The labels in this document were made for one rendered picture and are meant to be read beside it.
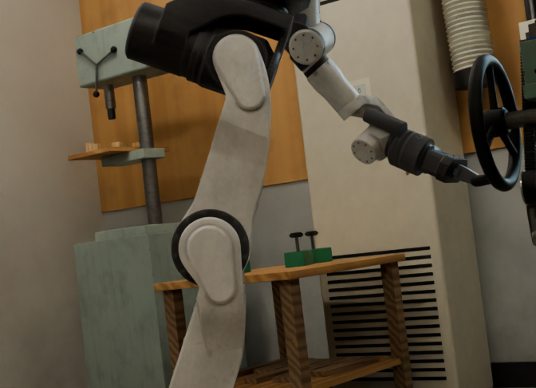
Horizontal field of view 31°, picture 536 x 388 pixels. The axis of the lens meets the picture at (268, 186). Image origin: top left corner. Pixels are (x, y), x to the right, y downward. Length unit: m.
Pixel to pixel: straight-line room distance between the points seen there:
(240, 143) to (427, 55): 1.83
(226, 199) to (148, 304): 1.97
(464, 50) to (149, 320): 1.52
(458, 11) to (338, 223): 0.87
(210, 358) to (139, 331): 2.00
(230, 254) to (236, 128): 0.23
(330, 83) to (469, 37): 1.38
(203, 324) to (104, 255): 2.15
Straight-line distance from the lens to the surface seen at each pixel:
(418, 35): 3.50
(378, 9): 3.55
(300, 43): 2.13
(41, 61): 4.74
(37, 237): 4.55
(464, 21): 3.51
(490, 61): 2.08
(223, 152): 1.79
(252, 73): 1.77
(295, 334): 2.88
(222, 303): 1.74
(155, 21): 1.83
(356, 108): 2.17
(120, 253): 3.81
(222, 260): 1.73
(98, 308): 3.94
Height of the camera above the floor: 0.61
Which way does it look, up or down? 3 degrees up
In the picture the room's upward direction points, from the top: 7 degrees counter-clockwise
